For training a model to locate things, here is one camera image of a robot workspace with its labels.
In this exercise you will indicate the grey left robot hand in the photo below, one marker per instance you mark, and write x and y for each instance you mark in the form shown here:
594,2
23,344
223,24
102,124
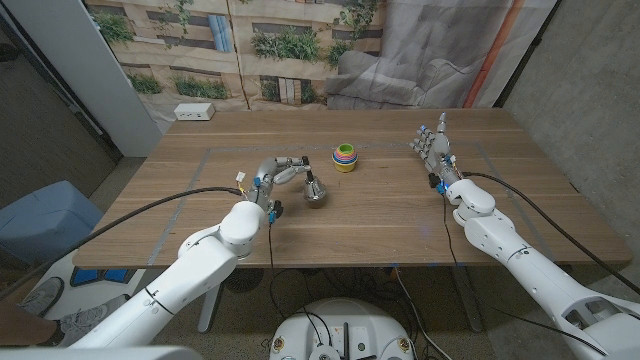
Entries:
265,172

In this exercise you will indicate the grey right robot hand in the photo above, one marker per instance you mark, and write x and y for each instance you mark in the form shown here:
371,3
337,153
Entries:
439,155

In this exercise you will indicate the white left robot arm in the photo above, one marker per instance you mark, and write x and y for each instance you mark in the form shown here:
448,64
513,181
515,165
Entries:
190,270

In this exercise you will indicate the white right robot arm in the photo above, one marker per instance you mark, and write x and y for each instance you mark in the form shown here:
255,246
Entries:
530,270

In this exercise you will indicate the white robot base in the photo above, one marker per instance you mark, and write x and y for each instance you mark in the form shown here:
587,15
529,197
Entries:
345,315

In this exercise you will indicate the stack of colourful toy cups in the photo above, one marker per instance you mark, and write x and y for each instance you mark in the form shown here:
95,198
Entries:
345,160

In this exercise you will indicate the grey tape outline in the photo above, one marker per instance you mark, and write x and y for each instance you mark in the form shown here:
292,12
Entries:
275,148

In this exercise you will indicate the white power strip box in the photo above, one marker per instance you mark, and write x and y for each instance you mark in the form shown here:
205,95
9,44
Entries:
194,111

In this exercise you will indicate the black round disc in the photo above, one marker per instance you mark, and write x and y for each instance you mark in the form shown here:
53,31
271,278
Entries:
243,280

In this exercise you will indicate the black backdrop stand pole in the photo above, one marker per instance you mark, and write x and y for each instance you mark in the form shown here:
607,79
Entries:
530,50

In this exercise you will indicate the grey metal table leg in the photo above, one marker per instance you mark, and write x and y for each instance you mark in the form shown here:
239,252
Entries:
467,300
210,310

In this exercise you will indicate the blue floor pad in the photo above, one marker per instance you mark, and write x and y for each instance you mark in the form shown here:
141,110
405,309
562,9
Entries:
119,276
85,277

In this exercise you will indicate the blue upholstered seat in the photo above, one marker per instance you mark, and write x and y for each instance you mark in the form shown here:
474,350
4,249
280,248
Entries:
45,215

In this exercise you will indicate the grey sneaker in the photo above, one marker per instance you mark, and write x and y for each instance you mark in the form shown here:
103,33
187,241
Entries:
42,297
82,320

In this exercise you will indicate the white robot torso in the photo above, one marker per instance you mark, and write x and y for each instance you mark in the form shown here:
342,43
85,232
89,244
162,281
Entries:
100,354

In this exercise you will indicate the brown trouser leg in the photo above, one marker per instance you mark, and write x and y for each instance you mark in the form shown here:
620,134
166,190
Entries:
25,325

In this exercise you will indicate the white wall panel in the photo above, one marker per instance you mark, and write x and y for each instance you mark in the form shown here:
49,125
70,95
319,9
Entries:
90,75

